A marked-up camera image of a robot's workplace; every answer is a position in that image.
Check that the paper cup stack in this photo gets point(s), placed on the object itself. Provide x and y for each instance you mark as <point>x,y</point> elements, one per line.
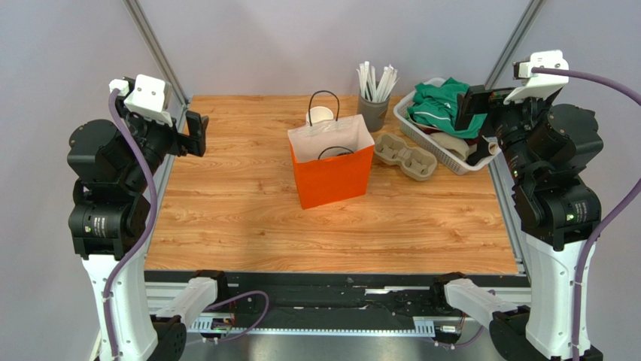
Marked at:
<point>318,114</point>

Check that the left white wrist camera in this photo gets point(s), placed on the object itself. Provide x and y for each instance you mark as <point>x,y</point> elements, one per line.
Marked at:
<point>148,97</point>

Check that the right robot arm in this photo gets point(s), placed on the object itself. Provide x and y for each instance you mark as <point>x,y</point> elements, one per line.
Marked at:
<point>546,146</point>

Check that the grey straw holder cup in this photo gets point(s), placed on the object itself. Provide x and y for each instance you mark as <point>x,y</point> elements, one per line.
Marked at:
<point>373,113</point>

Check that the white wrapped straws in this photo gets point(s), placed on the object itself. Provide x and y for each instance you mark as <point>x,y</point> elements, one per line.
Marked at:
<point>375,89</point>

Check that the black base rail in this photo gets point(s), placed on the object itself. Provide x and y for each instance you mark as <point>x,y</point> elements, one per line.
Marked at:
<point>330,301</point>

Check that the green cloth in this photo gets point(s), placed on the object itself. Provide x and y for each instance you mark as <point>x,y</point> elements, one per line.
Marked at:
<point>436,106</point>

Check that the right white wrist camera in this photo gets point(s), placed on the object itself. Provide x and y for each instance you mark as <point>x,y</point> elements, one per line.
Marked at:
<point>538,85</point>

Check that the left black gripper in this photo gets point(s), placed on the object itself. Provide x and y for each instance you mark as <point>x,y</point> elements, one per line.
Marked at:
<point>179,141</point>

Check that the white plastic basket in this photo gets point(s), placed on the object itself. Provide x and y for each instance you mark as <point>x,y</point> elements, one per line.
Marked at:
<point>483,149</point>

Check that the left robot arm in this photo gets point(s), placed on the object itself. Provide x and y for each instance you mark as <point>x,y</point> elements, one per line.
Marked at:
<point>114,204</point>

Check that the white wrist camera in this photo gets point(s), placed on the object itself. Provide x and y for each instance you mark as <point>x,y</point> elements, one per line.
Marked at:
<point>148,97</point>
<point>538,85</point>

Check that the orange paper bag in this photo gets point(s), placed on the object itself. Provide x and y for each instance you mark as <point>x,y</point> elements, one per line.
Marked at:
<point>331,159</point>

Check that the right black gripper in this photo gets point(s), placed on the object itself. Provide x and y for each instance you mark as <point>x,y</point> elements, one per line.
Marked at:
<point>488,122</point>

